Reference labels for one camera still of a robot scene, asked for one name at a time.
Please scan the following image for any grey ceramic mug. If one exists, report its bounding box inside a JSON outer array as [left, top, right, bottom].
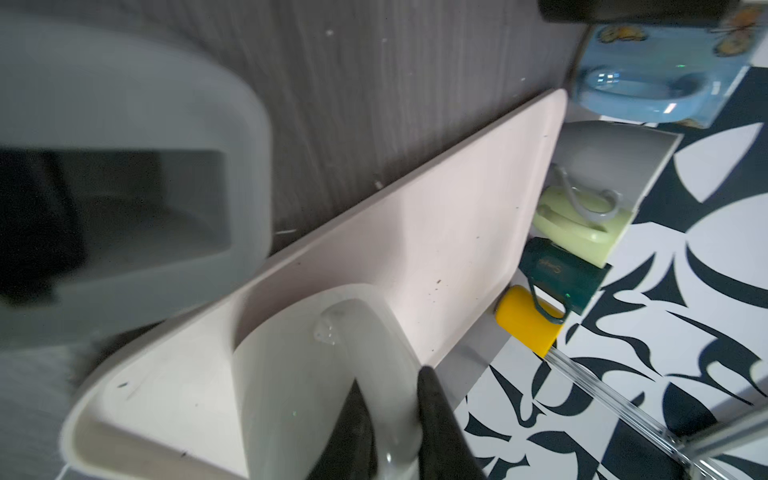
[[552, 121, 683, 224]]

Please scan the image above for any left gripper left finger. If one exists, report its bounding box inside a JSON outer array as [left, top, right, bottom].
[[307, 381, 378, 479]]

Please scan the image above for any light green mug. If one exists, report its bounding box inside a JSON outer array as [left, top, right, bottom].
[[533, 186, 635, 268]]

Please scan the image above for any dark green mug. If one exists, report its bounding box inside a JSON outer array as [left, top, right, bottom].
[[519, 237, 612, 325]]

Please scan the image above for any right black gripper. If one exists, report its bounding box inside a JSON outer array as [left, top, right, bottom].
[[537, 0, 740, 26]]

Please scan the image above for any light blue butterfly mug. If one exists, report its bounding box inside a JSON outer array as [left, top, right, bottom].
[[569, 2, 767, 129]]

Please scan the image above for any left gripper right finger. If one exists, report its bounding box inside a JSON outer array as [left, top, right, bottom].
[[417, 366, 486, 479]]

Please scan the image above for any yellow mug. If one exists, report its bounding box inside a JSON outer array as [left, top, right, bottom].
[[495, 285, 564, 358]]

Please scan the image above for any beige serving tray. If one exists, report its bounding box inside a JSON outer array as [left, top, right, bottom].
[[59, 89, 568, 479]]

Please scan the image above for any white cream mug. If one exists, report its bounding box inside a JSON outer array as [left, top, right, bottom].
[[232, 284, 423, 479]]

